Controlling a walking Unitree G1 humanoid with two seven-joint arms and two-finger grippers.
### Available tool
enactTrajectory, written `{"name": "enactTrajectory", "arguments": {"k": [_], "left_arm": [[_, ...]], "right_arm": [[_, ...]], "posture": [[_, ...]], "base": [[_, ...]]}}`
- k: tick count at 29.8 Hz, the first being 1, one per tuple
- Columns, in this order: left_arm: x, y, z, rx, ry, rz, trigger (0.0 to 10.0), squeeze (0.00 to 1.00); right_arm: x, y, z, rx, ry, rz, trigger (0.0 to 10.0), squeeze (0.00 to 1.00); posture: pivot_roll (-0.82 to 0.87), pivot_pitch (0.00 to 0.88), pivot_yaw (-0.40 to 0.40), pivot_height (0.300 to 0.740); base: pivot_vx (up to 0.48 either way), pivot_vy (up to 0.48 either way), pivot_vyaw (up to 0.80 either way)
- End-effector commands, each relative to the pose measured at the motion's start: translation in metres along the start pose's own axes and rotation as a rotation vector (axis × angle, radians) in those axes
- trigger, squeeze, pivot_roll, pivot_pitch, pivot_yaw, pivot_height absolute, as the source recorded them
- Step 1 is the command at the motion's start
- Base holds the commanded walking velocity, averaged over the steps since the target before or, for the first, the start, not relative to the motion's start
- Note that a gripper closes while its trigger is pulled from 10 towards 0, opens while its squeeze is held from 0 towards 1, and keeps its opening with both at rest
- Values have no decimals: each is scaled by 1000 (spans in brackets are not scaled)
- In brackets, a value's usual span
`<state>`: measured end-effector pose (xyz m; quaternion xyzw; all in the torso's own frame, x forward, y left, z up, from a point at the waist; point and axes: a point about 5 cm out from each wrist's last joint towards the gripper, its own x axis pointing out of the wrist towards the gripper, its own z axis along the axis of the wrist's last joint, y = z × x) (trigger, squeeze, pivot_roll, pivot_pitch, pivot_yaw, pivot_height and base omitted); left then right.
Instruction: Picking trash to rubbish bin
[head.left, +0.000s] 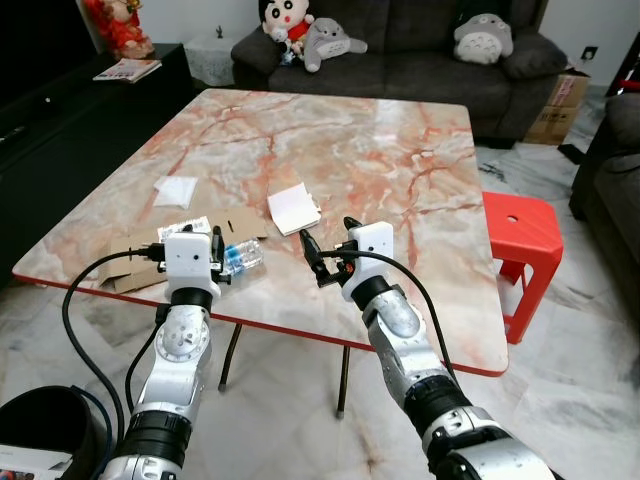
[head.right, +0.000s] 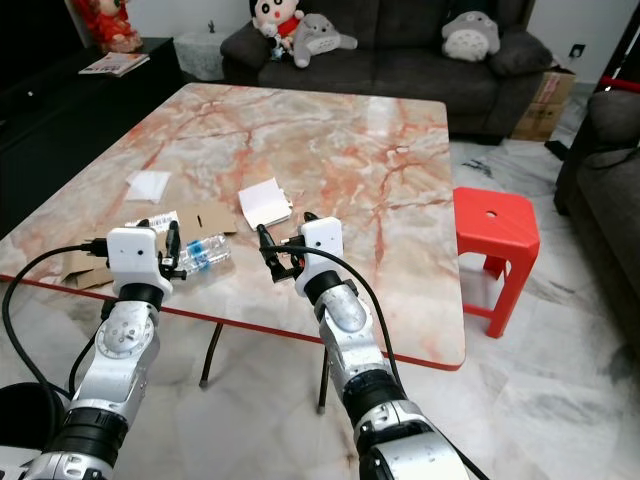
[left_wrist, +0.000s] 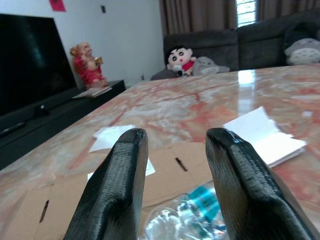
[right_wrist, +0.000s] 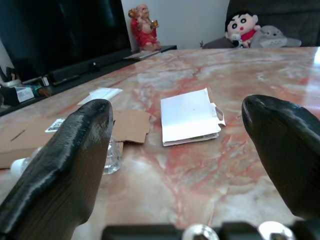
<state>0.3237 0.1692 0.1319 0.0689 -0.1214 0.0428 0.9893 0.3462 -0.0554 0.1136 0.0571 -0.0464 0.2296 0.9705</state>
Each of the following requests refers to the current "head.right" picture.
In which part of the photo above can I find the clear plastic water bottle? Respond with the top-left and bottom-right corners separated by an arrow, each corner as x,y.
180,235 -> 230,277

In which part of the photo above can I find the flat brown cardboard piece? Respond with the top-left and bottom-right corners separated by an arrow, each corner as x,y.
60,202 -> 243,292

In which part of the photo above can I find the red decorative doll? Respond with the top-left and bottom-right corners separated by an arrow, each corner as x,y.
71,0 -> 144,54

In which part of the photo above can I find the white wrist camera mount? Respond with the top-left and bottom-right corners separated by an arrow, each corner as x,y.
107,228 -> 167,292
299,217 -> 347,282

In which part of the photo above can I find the grey totoro plush toy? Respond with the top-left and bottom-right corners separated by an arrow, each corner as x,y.
439,9 -> 502,64
291,12 -> 360,70

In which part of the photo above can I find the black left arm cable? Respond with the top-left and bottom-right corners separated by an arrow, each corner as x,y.
1,244 -> 111,401

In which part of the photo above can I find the dark grey fabric sofa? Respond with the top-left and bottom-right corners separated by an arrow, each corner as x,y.
219,0 -> 557,137

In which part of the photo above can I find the cartoon boy plush doll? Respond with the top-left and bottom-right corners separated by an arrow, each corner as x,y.
249,0 -> 307,63

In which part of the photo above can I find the dark grey rubbish bin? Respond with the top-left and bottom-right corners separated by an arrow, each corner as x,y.
0,381 -> 83,480

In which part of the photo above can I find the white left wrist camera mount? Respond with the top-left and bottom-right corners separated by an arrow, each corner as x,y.
107,228 -> 167,292

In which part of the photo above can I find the white printed cardboard box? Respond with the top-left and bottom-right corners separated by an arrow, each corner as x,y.
0,458 -> 33,480

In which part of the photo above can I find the red object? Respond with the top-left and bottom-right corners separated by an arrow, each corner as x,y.
597,70 -> 640,97

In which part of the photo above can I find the flat white square box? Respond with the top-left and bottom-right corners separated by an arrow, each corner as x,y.
237,177 -> 295,230

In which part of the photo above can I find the orange marble coffee table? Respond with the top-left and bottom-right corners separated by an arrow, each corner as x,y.
0,82 -> 468,373

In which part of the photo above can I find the white tissue paper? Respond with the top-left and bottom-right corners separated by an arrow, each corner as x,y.
124,170 -> 172,205

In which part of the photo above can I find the dark grey armchair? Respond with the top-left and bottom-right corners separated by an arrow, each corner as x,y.
554,88 -> 640,303

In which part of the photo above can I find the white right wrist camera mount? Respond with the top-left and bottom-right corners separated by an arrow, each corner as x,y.
299,217 -> 347,282

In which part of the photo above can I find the red plastic stool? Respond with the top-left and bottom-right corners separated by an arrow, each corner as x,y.
452,186 -> 542,340

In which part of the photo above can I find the dark grey sofa cushion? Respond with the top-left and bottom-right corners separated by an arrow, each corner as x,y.
487,31 -> 557,79

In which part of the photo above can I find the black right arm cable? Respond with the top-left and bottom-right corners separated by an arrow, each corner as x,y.
304,246 -> 401,379

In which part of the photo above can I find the brown cardboard carton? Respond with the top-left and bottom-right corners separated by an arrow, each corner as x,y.
509,67 -> 577,142

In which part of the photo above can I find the white printed label paper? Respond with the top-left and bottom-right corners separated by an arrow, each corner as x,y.
124,211 -> 180,237

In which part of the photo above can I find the small black floor object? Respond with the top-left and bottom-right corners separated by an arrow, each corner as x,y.
544,139 -> 572,162

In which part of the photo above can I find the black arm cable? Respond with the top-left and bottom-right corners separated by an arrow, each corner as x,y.
304,246 -> 401,379
1,244 -> 111,401

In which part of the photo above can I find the printed magazine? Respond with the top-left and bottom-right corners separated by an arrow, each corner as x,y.
77,52 -> 152,79

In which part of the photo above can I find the black low cabinet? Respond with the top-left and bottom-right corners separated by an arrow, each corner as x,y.
0,37 -> 187,238

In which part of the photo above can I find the white lace covered side table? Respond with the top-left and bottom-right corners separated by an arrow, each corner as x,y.
174,29 -> 227,82

